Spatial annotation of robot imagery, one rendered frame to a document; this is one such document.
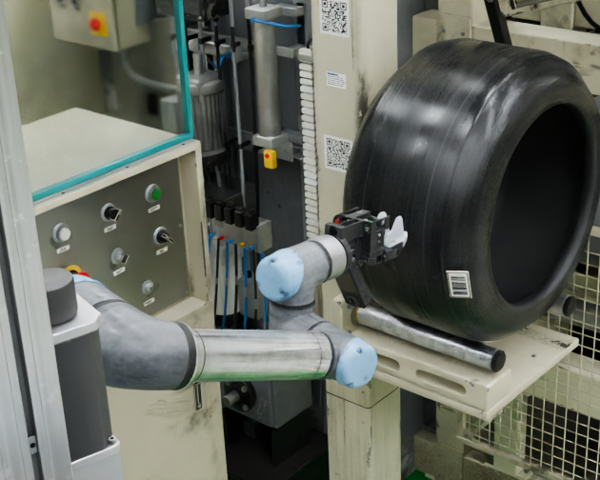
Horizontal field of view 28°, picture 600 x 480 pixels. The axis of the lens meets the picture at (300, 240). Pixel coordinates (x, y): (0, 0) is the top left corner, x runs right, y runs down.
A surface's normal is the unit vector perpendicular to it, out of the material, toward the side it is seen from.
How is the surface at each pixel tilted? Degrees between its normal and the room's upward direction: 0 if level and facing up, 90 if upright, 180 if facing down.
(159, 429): 90
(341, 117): 90
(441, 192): 70
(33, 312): 90
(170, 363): 76
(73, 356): 90
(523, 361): 0
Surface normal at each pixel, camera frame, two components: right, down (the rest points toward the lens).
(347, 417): -0.65, 0.34
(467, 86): -0.34, -0.65
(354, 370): 0.62, 0.31
